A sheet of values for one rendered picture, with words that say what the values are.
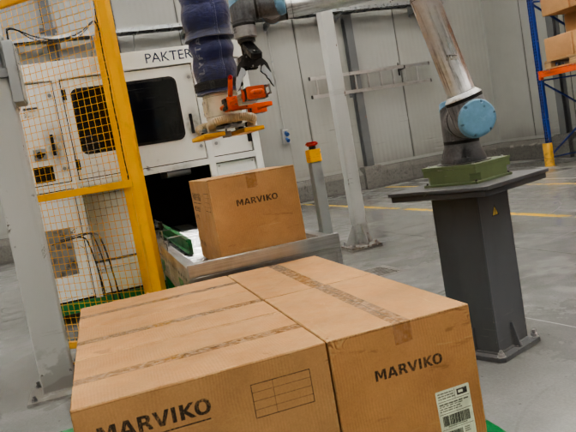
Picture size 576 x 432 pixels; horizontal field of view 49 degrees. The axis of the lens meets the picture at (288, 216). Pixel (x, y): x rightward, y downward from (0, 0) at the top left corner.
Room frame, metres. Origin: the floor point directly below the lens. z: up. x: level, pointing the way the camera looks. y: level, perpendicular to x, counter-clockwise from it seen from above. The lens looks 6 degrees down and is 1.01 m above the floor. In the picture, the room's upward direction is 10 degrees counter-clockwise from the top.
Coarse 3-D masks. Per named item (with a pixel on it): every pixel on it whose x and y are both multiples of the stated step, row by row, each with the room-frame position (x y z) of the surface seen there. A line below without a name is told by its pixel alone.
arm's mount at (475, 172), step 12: (504, 156) 2.70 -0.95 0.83; (432, 168) 2.72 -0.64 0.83; (444, 168) 2.68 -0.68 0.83; (456, 168) 2.63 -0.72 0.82; (468, 168) 2.59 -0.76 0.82; (480, 168) 2.59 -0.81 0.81; (492, 168) 2.64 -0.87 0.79; (504, 168) 2.70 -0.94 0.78; (432, 180) 2.73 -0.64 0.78; (444, 180) 2.68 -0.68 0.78; (456, 180) 2.64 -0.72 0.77; (468, 180) 2.59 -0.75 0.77; (480, 180) 2.58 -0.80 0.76
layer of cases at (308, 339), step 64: (128, 320) 2.12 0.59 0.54; (192, 320) 1.96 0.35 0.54; (256, 320) 1.82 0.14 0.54; (320, 320) 1.70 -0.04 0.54; (384, 320) 1.59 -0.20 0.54; (448, 320) 1.59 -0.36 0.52; (128, 384) 1.44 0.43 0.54; (192, 384) 1.40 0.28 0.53; (256, 384) 1.44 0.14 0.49; (320, 384) 1.49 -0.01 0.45; (384, 384) 1.53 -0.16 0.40; (448, 384) 1.58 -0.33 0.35
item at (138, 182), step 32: (0, 0) 3.63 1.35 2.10; (96, 0) 3.39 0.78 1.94; (96, 32) 3.44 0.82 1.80; (64, 64) 3.53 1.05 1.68; (32, 96) 3.63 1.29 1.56; (64, 96) 3.54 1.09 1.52; (128, 96) 3.41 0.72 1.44; (128, 128) 3.37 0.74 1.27; (96, 160) 3.50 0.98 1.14; (64, 192) 3.57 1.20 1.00; (96, 192) 3.49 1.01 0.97; (128, 192) 3.44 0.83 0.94; (96, 224) 3.53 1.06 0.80; (128, 224) 3.45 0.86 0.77; (64, 256) 3.63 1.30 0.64; (128, 256) 3.47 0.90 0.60; (160, 288) 3.37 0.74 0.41
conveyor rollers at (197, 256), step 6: (186, 234) 4.60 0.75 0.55; (192, 234) 4.53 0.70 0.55; (198, 234) 4.45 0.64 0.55; (168, 240) 4.39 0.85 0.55; (192, 240) 4.16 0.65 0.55; (198, 240) 4.09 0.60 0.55; (174, 246) 4.03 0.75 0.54; (198, 246) 3.81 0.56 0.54; (180, 252) 3.68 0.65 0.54; (198, 252) 3.53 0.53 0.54; (192, 258) 3.34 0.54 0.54; (198, 258) 3.27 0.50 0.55; (204, 258) 3.27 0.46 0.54
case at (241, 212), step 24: (264, 168) 3.15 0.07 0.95; (288, 168) 2.86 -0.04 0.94; (192, 192) 3.27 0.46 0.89; (216, 192) 2.77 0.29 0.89; (240, 192) 2.79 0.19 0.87; (264, 192) 2.82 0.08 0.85; (288, 192) 2.85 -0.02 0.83; (216, 216) 2.76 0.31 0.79; (240, 216) 2.79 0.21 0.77; (264, 216) 2.82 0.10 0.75; (288, 216) 2.85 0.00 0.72; (216, 240) 2.80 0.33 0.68; (240, 240) 2.78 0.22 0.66; (264, 240) 2.81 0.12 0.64; (288, 240) 2.84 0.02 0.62
